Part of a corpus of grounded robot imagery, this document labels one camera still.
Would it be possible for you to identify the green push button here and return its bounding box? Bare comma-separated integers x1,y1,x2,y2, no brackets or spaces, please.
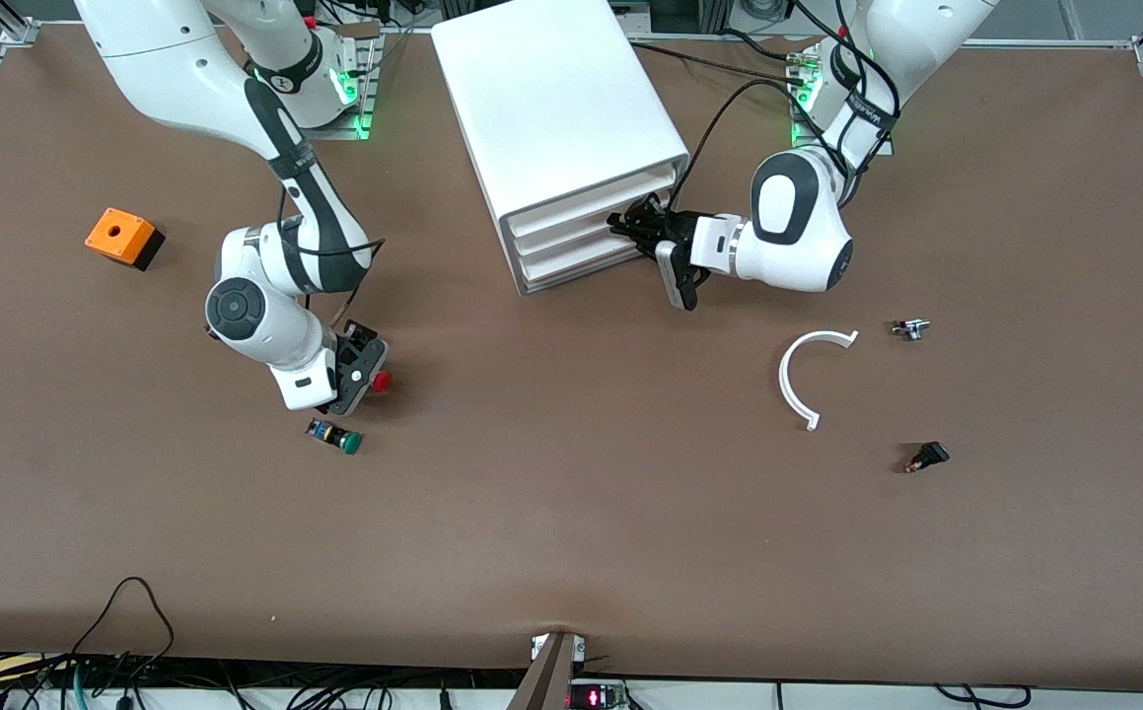
306,417,365,457

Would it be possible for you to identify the white semicircular pipe clamp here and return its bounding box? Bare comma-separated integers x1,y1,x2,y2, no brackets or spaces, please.
778,329,860,432

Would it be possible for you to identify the small red display device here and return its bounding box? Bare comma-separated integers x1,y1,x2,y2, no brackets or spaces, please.
568,680,628,710

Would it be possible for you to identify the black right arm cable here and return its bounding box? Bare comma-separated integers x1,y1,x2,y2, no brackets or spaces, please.
278,187,387,331

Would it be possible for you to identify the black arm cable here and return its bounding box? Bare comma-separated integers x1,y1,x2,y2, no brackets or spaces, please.
670,0,903,213
278,187,387,331

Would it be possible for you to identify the thick black braided cable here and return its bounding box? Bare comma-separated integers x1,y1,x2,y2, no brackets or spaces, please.
630,39,799,84

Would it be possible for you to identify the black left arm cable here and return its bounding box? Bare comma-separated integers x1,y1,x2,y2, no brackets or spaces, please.
670,0,903,213

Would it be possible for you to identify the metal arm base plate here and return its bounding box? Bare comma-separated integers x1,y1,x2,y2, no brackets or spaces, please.
790,44,895,156
267,35,381,141

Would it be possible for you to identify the orange button enclosure box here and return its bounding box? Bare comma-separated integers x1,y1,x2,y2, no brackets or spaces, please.
85,207,167,272

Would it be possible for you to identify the black looped cable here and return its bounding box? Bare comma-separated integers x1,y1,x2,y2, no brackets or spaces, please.
66,577,176,691

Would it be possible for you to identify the small black switch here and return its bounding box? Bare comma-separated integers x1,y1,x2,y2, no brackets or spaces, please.
903,441,951,475

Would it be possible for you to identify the brown camera mounting post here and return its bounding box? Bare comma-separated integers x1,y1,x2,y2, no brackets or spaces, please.
507,631,587,710

